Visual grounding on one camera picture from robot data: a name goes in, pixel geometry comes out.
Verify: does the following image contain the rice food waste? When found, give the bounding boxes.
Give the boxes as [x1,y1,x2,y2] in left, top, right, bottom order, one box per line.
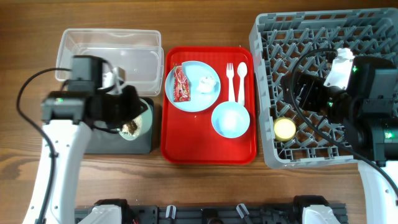
[121,116,142,137]

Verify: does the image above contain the green bowl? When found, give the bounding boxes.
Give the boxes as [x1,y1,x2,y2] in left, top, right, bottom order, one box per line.
[119,99,152,141]

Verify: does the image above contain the yellow plastic cup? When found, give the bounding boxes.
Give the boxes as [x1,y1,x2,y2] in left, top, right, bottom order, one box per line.
[274,118,296,141]

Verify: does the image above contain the red snack wrapper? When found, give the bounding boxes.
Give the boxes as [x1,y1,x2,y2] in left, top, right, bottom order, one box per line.
[174,65,191,103]

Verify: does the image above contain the light blue bowl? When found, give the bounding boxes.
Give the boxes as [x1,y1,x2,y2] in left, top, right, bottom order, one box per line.
[211,101,251,139]

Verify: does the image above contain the white napkin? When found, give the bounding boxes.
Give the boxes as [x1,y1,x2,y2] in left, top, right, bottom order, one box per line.
[197,77,217,93]

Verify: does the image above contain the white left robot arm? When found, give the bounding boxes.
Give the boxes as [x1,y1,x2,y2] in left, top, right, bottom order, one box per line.
[23,86,150,223]

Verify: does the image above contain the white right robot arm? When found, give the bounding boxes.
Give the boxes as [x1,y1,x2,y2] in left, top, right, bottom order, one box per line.
[281,56,397,223]

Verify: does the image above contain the grey dishwasher rack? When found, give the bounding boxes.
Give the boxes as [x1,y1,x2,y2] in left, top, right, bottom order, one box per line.
[249,8,397,169]

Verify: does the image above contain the black plastic tray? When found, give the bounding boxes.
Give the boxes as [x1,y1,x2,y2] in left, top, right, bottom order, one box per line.
[85,98,154,154]

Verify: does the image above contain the clear plastic bin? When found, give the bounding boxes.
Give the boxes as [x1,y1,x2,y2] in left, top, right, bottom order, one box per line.
[56,29,164,96]

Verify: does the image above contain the cream plastic spoon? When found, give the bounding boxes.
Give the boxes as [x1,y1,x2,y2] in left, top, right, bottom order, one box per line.
[237,62,248,106]

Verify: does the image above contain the pink plastic fork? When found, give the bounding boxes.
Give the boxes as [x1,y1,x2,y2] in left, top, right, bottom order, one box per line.
[226,63,236,101]

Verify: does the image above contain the red serving tray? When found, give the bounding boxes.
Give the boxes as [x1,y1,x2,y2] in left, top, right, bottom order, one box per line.
[160,47,257,165]

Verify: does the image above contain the light blue plate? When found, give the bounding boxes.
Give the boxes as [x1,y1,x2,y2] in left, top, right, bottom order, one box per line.
[165,60,221,112]

